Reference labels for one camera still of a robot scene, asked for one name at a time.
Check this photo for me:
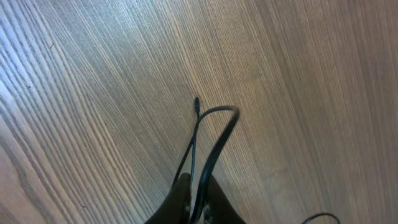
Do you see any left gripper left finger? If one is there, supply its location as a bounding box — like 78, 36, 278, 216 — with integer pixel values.
145, 173, 191, 224

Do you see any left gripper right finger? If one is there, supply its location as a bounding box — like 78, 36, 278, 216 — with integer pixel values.
203, 176, 246, 224

